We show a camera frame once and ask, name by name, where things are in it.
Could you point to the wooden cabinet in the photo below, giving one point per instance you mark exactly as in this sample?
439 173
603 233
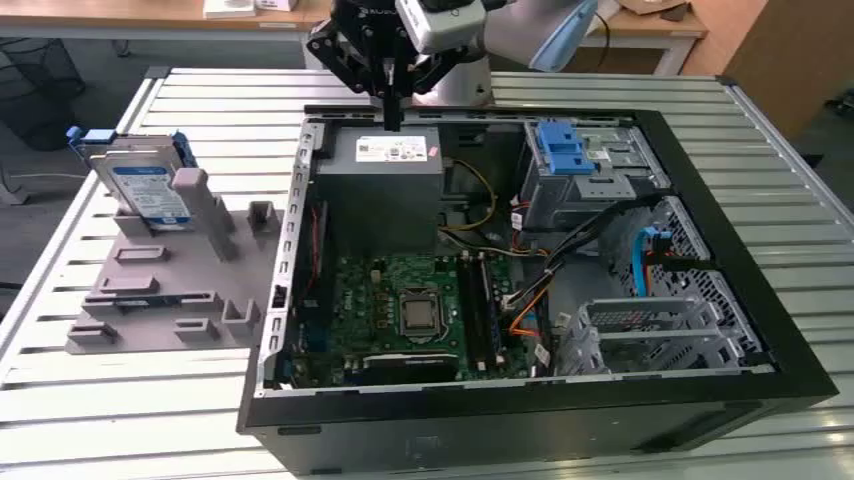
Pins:
787 50

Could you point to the grey parts rack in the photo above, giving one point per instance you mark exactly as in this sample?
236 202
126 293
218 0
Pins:
173 310

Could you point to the brown cardboard piece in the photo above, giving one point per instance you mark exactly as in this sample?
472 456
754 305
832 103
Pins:
649 7

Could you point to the CPU socket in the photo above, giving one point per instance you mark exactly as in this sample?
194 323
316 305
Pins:
420 338

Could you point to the wooden desk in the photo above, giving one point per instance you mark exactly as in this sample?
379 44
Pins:
166 22

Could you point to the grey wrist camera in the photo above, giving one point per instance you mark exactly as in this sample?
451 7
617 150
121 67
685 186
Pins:
440 25

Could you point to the black graphics card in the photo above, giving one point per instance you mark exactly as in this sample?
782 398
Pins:
407 367

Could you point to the green motherboard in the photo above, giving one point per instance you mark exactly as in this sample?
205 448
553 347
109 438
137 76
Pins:
373 300

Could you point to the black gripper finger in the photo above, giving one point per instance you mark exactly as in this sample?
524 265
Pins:
347 65
400 90

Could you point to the grey power supply unit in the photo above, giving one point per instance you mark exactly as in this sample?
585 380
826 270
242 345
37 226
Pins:
380 200

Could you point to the metal disk bay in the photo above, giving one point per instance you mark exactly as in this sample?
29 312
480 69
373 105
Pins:
667 335

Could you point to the RAM stick blue label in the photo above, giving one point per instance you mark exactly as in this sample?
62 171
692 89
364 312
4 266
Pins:
146 301

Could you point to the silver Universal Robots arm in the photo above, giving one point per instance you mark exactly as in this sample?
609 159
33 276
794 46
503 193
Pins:
460 80

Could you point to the small white box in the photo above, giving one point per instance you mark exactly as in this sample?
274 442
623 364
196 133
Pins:
273 4

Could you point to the blue drive latch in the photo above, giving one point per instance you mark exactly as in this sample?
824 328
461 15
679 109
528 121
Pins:
563 150

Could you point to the metal drive cage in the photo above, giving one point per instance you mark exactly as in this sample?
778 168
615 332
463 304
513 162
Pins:
600 190

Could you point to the black RAM stick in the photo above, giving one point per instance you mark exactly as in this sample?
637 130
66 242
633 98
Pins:
492 310

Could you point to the black PC case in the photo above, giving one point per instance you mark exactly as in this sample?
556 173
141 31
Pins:
533 420

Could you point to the silver CPU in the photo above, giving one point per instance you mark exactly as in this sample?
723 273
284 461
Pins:
420 315

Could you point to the grey metal stand foot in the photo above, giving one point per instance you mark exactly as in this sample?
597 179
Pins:
13 190

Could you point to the hard disk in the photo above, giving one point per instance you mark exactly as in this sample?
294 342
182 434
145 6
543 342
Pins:
142 185

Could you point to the black chair base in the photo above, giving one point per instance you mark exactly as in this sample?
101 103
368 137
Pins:
842 100

